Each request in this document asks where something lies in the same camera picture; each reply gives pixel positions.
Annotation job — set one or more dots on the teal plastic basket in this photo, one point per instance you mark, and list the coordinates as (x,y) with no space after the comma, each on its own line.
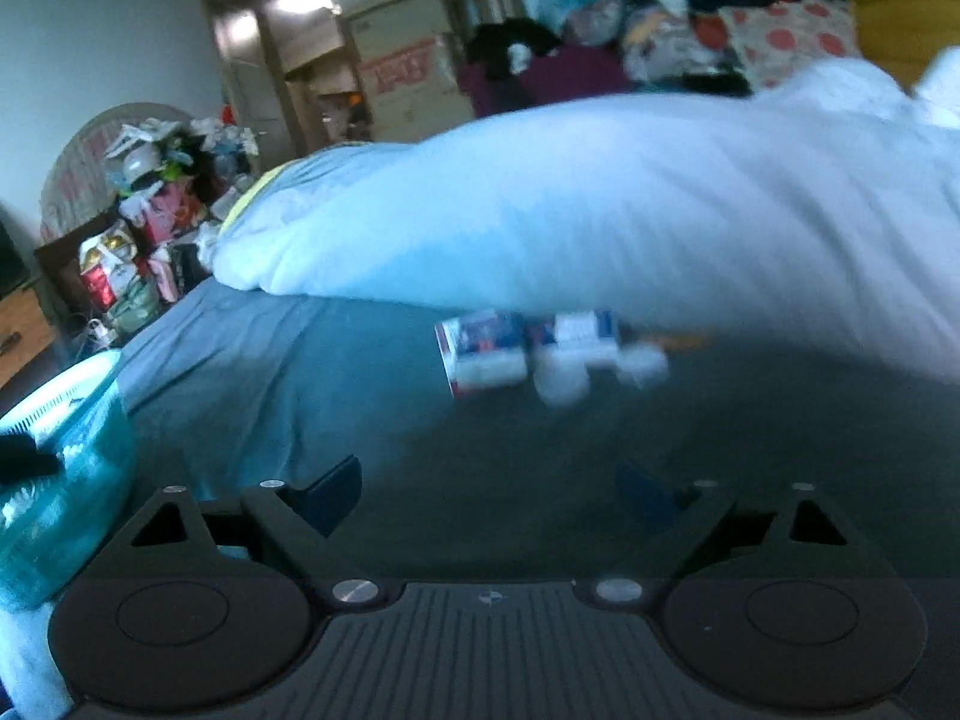
(75,480)

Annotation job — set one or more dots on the red and white bag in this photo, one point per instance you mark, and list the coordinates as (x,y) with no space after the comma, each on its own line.
(105,270)

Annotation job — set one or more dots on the white medicine bottle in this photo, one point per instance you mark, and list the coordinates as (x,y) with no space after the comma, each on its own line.
(561,382)

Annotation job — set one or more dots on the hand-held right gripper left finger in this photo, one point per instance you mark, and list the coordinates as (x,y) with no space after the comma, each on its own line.
(334,495)

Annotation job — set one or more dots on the red print cardboard box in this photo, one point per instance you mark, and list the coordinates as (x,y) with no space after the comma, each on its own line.
(409,71)

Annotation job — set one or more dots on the purple cloth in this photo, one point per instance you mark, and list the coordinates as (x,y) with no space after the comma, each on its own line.
(555,79)

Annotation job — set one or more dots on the blue bed sheet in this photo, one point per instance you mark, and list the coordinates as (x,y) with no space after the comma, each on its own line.
(300,405)

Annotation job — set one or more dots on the striped round cushion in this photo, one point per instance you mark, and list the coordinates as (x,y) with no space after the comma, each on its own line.
(75,157)

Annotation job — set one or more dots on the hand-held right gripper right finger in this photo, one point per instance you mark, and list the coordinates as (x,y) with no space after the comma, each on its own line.
(645,495)

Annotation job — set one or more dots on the dark wooden chair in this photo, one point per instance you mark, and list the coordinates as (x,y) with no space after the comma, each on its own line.
(52,255)

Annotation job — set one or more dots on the light blue quilt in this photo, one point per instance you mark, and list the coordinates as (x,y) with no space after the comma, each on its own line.
(600,217)

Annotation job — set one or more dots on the pile of clothes and bags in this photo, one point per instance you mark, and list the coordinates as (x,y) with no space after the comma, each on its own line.
(187,180)

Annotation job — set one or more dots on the red dotted cloth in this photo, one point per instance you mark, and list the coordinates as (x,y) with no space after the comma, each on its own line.
(787,37)

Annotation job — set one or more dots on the wooden dresser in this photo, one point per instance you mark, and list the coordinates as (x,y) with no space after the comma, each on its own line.
(22,337)

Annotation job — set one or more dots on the black garment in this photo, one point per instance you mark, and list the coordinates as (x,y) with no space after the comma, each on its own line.
(510,41)

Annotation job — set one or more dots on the white helmet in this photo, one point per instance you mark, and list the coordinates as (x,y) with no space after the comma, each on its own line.
(141,160)

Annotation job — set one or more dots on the brown wooden door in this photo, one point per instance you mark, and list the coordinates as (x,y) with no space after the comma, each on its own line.
(240,67)

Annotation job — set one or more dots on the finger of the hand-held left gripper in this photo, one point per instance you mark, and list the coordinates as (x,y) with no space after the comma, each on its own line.
(26,457)

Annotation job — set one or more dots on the blue red white medicine box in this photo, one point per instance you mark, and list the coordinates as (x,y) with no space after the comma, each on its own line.
(484,352)

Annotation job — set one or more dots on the plain cardboard box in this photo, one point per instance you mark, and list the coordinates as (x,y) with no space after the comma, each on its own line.
(390,15)

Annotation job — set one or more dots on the heap of mixed clothes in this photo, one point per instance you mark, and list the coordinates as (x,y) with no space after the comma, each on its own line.
(675,7)

